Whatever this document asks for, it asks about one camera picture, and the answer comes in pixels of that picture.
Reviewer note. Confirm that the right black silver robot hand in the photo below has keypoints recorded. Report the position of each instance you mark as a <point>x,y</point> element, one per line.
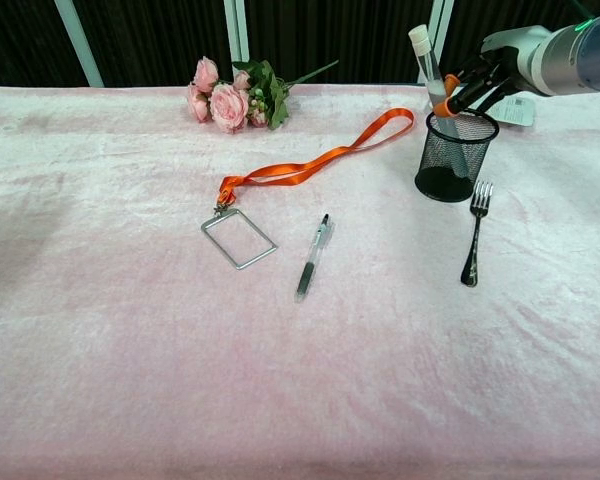
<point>510,55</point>

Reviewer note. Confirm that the white tube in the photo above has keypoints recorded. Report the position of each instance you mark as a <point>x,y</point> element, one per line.
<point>426,60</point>

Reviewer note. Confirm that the black cup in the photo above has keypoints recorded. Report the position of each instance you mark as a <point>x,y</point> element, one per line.
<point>445,186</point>

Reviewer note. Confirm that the black curtain panel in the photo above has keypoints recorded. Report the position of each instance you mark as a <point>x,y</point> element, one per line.
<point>520,12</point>
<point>155,35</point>
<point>330,35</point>
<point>20,40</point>

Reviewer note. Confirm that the white printed package card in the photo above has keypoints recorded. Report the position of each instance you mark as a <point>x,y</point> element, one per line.
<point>519,112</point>

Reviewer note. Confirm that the silver metal fork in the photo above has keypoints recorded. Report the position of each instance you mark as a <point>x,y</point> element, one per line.
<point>476,240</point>

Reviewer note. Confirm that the pink artificial flower bouquet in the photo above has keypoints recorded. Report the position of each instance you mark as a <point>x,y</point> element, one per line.
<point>227,107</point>

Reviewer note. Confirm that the black gel pen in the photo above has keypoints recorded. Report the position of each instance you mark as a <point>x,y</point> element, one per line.
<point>310,265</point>

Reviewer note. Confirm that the pink plush table cloth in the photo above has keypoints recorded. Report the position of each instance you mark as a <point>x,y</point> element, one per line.
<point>180,375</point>

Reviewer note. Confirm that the white frame post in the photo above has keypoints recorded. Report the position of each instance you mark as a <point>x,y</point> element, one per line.
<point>236,30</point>
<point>80,45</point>
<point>442,30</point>

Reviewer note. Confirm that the silver frame badge holder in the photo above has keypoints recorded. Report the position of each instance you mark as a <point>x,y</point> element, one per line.
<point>220,248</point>

